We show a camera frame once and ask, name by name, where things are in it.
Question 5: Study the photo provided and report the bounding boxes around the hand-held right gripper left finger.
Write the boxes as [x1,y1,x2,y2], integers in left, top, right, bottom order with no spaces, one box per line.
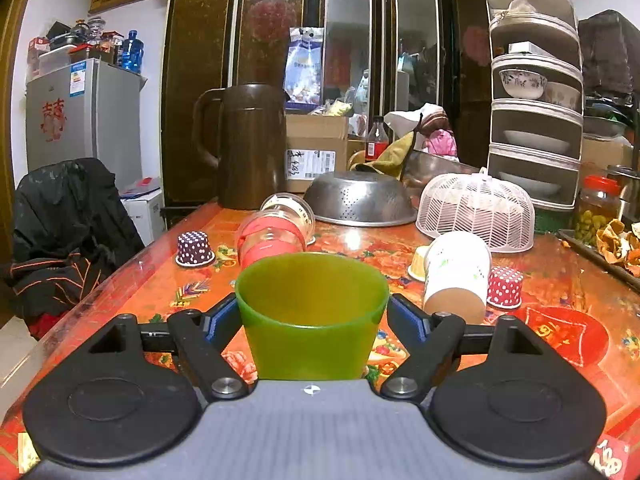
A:
[89,292,250,401]

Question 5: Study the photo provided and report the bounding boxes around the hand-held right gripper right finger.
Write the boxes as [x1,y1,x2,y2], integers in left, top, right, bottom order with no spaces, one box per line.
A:
[380,293,544,402]

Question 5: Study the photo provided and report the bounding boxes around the green plastic cup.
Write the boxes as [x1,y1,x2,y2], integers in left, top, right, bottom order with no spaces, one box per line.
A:
[235,252,390,381]

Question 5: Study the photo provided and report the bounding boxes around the white paper cup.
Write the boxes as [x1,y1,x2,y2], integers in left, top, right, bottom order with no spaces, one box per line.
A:
[423,231,493,324]

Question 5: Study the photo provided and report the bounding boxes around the clear cup with red band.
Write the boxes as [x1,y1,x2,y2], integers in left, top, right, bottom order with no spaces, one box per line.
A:
[236,211,307,269]

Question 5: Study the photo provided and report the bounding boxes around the clear plastic cup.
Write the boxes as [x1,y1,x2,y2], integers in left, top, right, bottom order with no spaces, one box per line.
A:
[260,193,317,245]

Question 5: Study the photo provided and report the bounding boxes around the yellow cupcake liner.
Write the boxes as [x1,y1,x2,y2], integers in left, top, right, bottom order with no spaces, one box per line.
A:
[407,245,431,281]

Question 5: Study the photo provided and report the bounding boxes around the purple polka dot cupcake liner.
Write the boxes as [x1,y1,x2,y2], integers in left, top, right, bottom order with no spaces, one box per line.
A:
[175,231,216,267]

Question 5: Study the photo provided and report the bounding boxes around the red polka dot cupcake liner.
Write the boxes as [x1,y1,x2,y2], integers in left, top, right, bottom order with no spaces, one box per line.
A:
[486,266,524,309]

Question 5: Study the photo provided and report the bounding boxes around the steel colander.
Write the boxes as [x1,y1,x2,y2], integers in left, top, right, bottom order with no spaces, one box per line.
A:
[303,170,418,227]

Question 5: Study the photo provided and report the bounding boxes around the white plastic food cover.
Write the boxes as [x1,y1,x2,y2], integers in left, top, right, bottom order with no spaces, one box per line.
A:
[416,167,536,254]

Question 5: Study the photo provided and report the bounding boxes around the white box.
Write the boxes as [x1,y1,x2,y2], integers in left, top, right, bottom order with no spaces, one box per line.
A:
[120,187,166,247]

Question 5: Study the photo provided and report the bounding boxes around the yellow green cloth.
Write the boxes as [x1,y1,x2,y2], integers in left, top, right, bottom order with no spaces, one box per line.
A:
[349,131,416,179]

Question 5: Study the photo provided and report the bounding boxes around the red cap soda bottle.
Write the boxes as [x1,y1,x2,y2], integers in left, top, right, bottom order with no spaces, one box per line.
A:
[365,116,390,163]

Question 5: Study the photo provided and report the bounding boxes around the brown plastic pitcher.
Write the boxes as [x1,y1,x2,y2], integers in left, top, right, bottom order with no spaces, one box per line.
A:
[192,83,290,210]

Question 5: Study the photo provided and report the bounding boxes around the pink cloth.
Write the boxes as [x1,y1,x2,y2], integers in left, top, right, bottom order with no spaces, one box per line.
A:
[423,129,459,159]

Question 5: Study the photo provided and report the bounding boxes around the dark jacket on chair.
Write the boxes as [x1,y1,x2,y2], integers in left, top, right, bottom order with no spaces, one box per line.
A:
[2,158,146,333]

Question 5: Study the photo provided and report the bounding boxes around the cardboard box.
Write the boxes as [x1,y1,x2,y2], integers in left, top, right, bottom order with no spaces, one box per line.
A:
[285,113,350,194]

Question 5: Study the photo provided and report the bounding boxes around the tray of orange peels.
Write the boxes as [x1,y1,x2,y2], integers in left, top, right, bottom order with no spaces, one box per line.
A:
[556,219,640,293]

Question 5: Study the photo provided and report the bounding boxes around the glass jar with red lid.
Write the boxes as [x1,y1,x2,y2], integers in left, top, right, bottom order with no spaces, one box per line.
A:
[574,175,623,246]

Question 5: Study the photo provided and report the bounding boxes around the silver refrigerator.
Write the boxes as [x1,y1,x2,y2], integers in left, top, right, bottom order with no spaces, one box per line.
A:
[25,58,148,194]

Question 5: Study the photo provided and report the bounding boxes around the tiered mesh dish rack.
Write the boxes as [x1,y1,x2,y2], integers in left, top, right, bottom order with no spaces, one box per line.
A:
[485,0,585,210]

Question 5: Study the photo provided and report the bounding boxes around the floral bowl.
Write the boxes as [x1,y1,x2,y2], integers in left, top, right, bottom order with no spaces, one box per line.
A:
[499,69,548,100]

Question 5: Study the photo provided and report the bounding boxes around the blue and white bag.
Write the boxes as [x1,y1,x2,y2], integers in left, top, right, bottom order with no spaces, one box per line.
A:
[282,27,325,106]

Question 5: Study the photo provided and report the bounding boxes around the blue water bottle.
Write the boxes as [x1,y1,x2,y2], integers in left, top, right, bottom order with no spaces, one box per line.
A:
[121,29,145,73]

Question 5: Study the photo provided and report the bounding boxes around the dark wooden cabinet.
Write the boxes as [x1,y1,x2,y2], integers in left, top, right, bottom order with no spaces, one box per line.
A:
[160,0,493,206]

